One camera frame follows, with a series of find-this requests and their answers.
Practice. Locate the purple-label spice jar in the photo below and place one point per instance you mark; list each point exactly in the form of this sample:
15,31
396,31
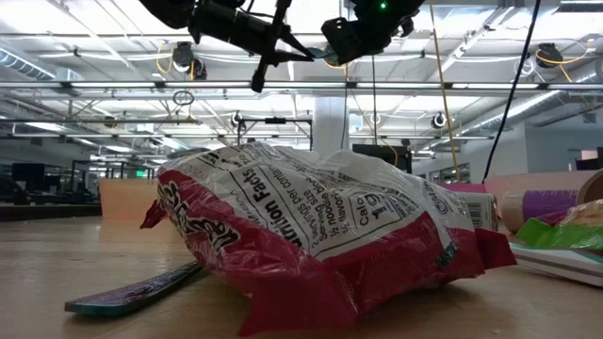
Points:
546,205

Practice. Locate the black monitor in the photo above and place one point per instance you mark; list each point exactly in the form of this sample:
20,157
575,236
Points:
381,157

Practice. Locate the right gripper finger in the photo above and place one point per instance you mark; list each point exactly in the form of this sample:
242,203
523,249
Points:
340,42

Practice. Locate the black background rig frame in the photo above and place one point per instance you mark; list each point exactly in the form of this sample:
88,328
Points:
275,121

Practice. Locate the green chili ramen packet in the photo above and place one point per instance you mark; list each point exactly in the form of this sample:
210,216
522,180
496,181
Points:
565,235

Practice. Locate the translucent orange tray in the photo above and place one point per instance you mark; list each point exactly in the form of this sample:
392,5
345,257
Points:
127,200

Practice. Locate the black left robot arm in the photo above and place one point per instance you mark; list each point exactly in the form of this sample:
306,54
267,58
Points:
165,9

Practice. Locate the red plastic tray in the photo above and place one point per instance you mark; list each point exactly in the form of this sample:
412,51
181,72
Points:
466,188

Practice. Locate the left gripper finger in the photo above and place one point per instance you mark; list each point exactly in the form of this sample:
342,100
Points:
292,57
299,44

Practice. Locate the red white ramen packet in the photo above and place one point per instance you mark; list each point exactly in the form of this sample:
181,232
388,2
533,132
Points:
330,245

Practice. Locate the white-lid spice jar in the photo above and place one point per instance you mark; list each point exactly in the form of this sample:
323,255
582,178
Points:
480,212

